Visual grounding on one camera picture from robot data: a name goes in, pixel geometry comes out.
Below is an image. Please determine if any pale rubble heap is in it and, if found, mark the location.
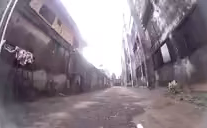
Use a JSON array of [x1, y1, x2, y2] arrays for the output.
[[166, 79, 179, 94]]

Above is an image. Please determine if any weathered grey building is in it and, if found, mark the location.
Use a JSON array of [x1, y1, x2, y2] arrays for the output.
[[0, 0, 112, 101]]

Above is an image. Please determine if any tall stained concrete building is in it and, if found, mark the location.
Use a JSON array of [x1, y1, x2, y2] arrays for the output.
[[120, 0, 207, 93]]

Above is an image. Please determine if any brown dirt road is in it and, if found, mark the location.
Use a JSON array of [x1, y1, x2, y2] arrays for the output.
[[0, 85, 207, 128]]

